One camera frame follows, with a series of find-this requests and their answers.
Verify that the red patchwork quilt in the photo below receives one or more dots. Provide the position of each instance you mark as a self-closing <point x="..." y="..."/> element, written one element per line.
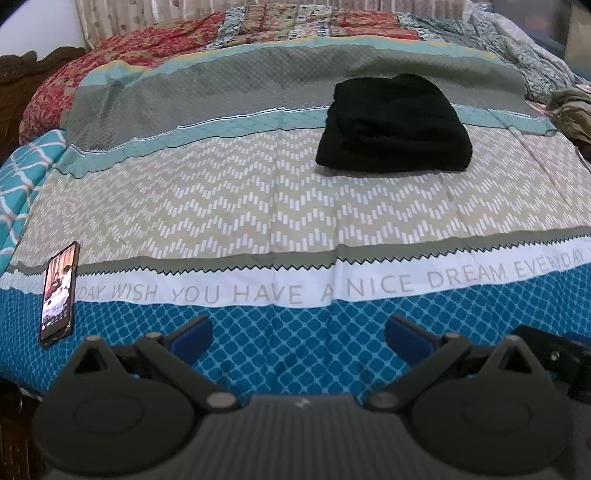
<point x="138" y="46"/>

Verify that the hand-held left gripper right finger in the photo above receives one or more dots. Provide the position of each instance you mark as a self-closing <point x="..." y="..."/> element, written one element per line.
<point x="406" y="335"/>

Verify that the black pants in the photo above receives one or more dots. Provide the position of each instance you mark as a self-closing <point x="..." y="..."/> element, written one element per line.
<point x="392" y="124"/>

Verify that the teal lattice pillow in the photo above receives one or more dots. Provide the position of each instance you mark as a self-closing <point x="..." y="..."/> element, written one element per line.
<point x="23" y="184"/>

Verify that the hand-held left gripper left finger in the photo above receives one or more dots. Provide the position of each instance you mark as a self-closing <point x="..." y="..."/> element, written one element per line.
<point x="193" y="337"/>

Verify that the beige patterned curtain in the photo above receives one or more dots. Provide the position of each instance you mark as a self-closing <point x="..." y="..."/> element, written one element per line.
<point x="115" y="18"/>

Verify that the brown wooden headboard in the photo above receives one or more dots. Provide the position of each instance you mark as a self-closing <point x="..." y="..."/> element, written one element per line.
<point x="18" y="78"/>

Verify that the black smartphone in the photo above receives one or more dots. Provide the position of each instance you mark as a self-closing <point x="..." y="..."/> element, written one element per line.
<point x="59" y="295"/>

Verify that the olive cloth pile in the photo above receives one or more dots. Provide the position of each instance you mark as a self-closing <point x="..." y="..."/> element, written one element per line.
<point x="572" y="110"/>

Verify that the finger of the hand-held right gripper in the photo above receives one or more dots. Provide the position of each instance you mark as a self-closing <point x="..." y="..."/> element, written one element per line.
<point x="549" y="344"/>

